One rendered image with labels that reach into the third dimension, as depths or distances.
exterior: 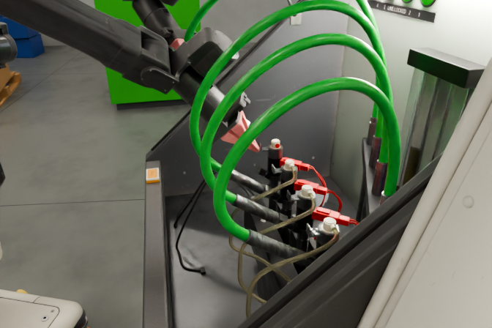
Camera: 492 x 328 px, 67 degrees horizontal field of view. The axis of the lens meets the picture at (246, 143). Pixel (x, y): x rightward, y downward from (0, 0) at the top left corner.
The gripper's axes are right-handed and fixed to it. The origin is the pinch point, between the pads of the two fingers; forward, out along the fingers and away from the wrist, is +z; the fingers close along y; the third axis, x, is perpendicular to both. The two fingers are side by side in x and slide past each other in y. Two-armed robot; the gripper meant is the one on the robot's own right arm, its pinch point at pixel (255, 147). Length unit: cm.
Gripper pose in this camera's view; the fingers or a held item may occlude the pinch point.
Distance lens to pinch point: 69.3
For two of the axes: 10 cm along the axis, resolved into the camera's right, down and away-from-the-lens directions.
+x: 0.4, -4.2, 9.1
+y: 7.3, -6.1, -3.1
